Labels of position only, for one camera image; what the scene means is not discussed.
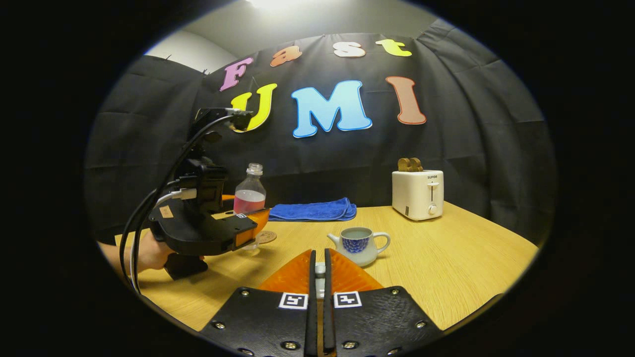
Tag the clear plastic water bottle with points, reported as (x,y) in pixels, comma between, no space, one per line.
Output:
(249,196)

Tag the white blue-patterned teacup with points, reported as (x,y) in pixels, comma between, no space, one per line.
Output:
(357,248)

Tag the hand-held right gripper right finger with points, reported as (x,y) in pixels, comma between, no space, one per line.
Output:
(327,322)

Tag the long ceiling light panel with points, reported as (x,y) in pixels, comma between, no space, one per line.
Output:
(283,4)

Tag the brown toast slice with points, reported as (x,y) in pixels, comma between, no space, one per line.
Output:
(416,164)
(404,165)

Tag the round brown coaster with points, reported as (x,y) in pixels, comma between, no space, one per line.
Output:
(268,237)

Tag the white toaster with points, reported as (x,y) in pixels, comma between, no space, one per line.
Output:
(416,196)

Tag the white teacup lid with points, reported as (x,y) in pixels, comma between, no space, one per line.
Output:
(320,270)

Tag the blue folded towel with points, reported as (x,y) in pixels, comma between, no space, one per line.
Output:
(312,210)

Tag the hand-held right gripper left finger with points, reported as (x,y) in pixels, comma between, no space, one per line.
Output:
(312,322)

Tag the black backdrop cloth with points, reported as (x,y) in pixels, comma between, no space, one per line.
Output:
(446,124)

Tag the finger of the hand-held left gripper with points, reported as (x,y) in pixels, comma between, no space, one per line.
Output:
(245,220)
(228,198)

